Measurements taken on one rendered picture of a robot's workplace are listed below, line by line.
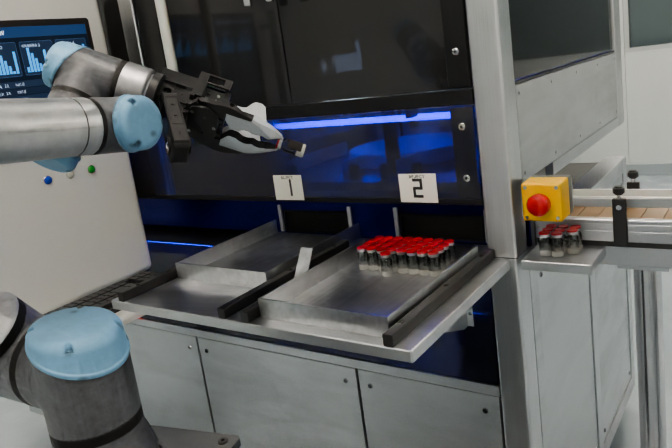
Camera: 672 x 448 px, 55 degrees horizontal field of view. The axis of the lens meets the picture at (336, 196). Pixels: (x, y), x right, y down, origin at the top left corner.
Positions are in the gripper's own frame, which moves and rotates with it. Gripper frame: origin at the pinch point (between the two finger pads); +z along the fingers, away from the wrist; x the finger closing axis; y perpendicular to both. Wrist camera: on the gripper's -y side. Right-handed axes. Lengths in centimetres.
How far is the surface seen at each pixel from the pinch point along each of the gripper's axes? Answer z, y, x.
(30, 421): -60, 27, 219
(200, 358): -1, 16, 105
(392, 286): 28.7, -3.5, 21.3
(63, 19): -56, 54, 33
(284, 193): 6, 29, 41
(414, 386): 47, -2, 55
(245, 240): 1, 23, 56
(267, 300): 7.5, -12.6, 23.3
